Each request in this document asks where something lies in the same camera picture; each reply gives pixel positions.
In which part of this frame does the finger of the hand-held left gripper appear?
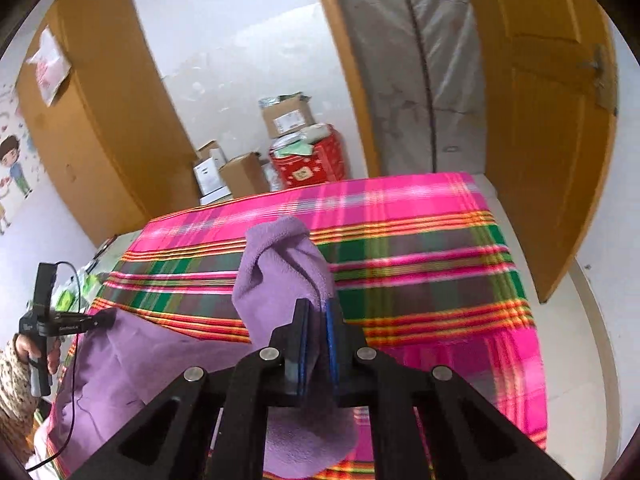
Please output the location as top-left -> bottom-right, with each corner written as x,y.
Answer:
87,308 -> 119,334

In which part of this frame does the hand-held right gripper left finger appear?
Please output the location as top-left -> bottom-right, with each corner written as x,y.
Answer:
67,299 -> 312,480

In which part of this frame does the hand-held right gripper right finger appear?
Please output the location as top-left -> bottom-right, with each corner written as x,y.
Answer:
324,299 -> 576,480

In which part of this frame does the purple fleece garment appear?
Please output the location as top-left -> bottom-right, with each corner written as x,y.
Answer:
32,216 -> 359,479

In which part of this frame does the person's left forearm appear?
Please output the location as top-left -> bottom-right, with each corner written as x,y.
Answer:
0,339 -> 39,465

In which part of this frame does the person's left hand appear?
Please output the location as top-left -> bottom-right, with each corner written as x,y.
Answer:
14,332 -> 62,376

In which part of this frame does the folding table with printed top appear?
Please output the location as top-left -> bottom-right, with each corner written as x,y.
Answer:
74,232 -> 122,312

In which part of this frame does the pink green plaid bed sheet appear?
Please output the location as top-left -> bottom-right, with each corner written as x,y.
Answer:
47,172 -> 549,480

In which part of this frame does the white cardboard box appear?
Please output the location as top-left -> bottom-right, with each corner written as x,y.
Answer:
193,140 -> 234,200

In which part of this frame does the small brown cardboard box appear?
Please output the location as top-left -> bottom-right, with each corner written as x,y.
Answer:
219,152 -> 272,199

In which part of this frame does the wooden wardrobe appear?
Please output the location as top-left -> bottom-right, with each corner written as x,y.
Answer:
15,0 -> 202,249

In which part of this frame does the labelled brown cardboard box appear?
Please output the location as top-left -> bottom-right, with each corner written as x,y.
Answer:
259,92 -> 318,140

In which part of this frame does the white pink plastic bag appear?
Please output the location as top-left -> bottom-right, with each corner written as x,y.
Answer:
25,26 -> 74,109

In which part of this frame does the grey zippered door curtain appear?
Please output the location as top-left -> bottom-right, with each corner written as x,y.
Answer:
327,0 -> 489,182

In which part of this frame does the wooden door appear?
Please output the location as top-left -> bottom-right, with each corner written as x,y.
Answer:
459,0 -> 622,305

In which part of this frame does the metal door lock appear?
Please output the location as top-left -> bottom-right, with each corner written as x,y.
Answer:
579,44 -> 620,113

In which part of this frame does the cartoon wall sticker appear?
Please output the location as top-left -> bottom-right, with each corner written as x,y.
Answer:
0,87 -> 47,237

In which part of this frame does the wooden door frame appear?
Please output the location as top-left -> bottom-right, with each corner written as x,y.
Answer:
305,0 -> 385,180

